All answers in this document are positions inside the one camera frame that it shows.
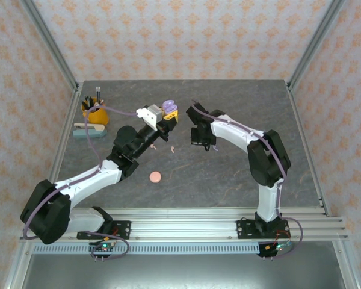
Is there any purple round charging case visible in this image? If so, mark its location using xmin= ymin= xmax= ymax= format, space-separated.
xmin=162 ymin=99 xmax=179 ymax=113

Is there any orange pen cup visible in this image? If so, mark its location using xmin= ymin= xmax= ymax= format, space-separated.
xmin=81 ymin=101 xmax=110 ymax=126

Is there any teal beige stapler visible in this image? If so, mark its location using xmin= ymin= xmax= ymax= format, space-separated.
xmin=72 ymin=122 xmax=108 ymax=140

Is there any grey metal shelf panel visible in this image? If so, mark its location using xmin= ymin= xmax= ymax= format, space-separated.
xmin=20 ymin=254 xmax=350 ymax=289

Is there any aluminium table side rail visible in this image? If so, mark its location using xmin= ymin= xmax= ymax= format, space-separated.
xmin=287 ymin=84 xmax=332 ymax=217
xmin=34 ymin=87 xmax=82 ymax=219

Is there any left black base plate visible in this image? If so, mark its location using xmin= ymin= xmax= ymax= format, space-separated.
xmin=76 ymin=220 xmax=132 ymax=240

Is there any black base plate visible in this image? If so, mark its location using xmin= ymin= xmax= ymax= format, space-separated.
xmin=76 ymin=220 xmax=132 ymax=240
xmin=236 ymin=219 xmax=290 ymax=240

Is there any aluminium mounting rail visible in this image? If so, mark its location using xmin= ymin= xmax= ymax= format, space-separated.
xmin=19 ymin=207 xmax=349 ymax=242

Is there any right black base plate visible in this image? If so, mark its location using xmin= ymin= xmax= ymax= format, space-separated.
xmin=236 ymin=219 xmax=290 ymax=240

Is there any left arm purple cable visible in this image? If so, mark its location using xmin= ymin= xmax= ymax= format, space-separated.
xmin=23 ymin=104 xmax=139 ymax=261

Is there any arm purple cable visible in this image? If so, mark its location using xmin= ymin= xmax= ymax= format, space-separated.
xmin=23 ymin=104 xmax=139 ymax=261
xmin=192 ymin=101 xmax=303 ymax=259

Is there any slotted grey cable duct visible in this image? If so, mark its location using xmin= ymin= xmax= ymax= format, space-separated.
xmin=32 ymin=244 xmax=267 ymax=255

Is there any aluminium frame post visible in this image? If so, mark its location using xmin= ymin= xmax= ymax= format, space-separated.
xmin=19 ymin=0 xmax=81 ymax=93
xmin=287 ymin=0 xmax=347 ymax=91

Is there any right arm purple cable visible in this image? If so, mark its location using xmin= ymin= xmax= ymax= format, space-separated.
xmin=192 ymin=101 xmax=303 ymax=259

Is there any aluminium frame leg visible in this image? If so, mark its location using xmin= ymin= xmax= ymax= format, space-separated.
xmin=4 ymin=240 xmax=34 ymax=289
xmin=332 ymin=240 xmax=361 ymax=289

